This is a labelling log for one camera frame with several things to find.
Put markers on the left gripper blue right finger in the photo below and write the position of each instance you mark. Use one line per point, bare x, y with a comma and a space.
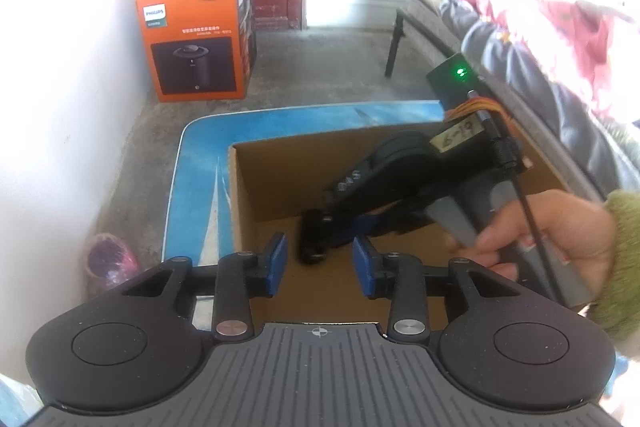
399, 278

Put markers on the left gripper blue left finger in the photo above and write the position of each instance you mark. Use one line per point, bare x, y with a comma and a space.
240, 278

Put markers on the person's right hand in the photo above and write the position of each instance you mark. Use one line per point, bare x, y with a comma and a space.
583, 231

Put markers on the large brown cardboard box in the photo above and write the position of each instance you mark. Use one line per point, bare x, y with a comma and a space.
470, 210

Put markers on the purple plastic bag on floor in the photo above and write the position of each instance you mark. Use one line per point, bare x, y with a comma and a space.
109, 262

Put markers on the pink floral quilt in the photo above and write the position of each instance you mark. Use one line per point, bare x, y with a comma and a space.
591, 51

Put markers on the orange Philips box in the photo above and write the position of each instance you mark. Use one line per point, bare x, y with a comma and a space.
198, 50

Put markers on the black camera module green light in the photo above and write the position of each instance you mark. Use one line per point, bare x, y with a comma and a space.
452, 81

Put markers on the black metal bed frame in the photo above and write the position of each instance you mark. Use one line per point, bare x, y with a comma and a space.
419, 22

